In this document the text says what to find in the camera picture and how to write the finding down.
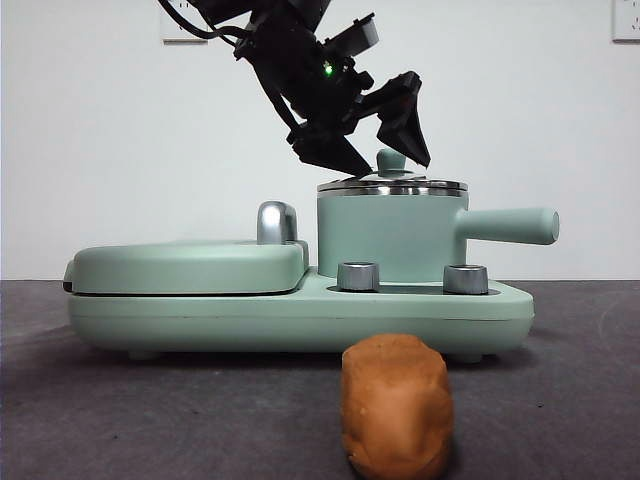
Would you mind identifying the brown potato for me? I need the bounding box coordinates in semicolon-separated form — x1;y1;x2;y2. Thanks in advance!
340;333;456;479

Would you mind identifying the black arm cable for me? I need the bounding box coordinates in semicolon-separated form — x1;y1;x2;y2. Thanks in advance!
158;0;241;42

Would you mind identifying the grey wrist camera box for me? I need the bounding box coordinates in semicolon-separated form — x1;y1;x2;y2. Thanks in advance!
322;16;380;58

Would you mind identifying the glass pot lid green knob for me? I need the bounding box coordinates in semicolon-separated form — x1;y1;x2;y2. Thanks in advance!
316;148;470;197

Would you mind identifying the green pot with handle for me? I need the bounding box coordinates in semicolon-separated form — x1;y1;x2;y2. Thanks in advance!
316;187;561;284

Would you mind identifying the white wall socket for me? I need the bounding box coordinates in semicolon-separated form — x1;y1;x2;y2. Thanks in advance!
160;0;209;44
612;0;640;43

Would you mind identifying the green breakfast machine base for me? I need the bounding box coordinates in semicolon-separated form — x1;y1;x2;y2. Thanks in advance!
67;264;534;364

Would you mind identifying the silver control knob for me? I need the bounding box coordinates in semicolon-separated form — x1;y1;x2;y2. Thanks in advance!
337;260;380;292
442;263;489;296

